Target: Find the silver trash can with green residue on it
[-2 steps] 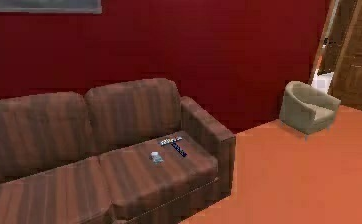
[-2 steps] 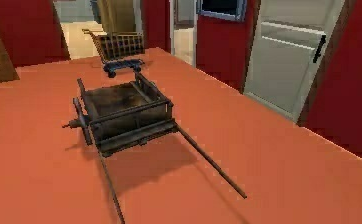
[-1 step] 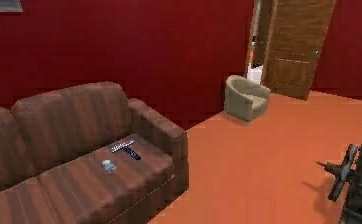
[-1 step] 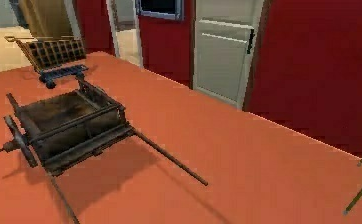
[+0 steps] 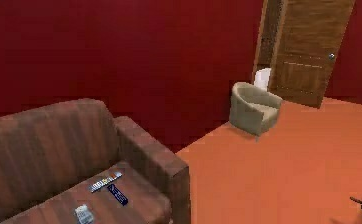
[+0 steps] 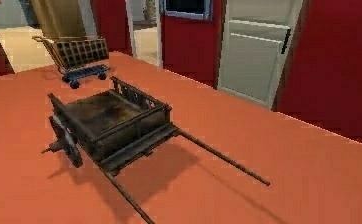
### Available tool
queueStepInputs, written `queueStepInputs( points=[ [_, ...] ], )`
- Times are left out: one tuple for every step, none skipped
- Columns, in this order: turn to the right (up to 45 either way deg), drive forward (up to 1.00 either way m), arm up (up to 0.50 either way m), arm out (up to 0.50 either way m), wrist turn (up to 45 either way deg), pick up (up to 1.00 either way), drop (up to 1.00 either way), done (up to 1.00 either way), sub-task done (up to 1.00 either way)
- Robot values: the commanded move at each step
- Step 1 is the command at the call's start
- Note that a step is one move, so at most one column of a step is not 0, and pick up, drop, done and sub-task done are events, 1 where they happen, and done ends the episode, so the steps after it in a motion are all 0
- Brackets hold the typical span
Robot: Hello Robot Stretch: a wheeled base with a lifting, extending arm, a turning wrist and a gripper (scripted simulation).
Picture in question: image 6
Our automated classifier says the black door handle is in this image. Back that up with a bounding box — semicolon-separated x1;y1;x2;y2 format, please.
280;28;292;55

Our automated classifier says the white room door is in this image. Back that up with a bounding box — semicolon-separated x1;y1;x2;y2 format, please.
216;0;305;110

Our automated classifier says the dark wooden hand cart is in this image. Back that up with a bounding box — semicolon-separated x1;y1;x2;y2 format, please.
40;75;272;224

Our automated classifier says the brown shopping cart blue base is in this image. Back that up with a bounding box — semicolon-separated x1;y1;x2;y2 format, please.
32;35;112;90

